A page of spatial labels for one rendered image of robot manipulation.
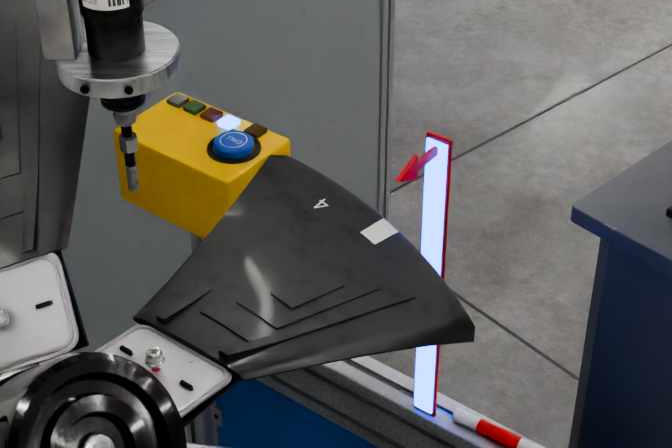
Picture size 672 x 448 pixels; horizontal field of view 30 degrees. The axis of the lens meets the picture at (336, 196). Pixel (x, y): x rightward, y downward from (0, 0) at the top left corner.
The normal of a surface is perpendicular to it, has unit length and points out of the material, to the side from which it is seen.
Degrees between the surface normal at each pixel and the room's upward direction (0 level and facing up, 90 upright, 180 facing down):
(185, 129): 0
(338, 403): 90
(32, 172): 41
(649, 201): 0
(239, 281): 7
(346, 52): 90
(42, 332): 48
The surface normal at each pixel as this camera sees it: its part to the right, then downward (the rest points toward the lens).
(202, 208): -0.61, 0.47
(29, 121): 0.00, -0.25
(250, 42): 0.80, 0.36
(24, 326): -0.21, -0.12
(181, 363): 0.07, -0.86
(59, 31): -0.04, 0.59
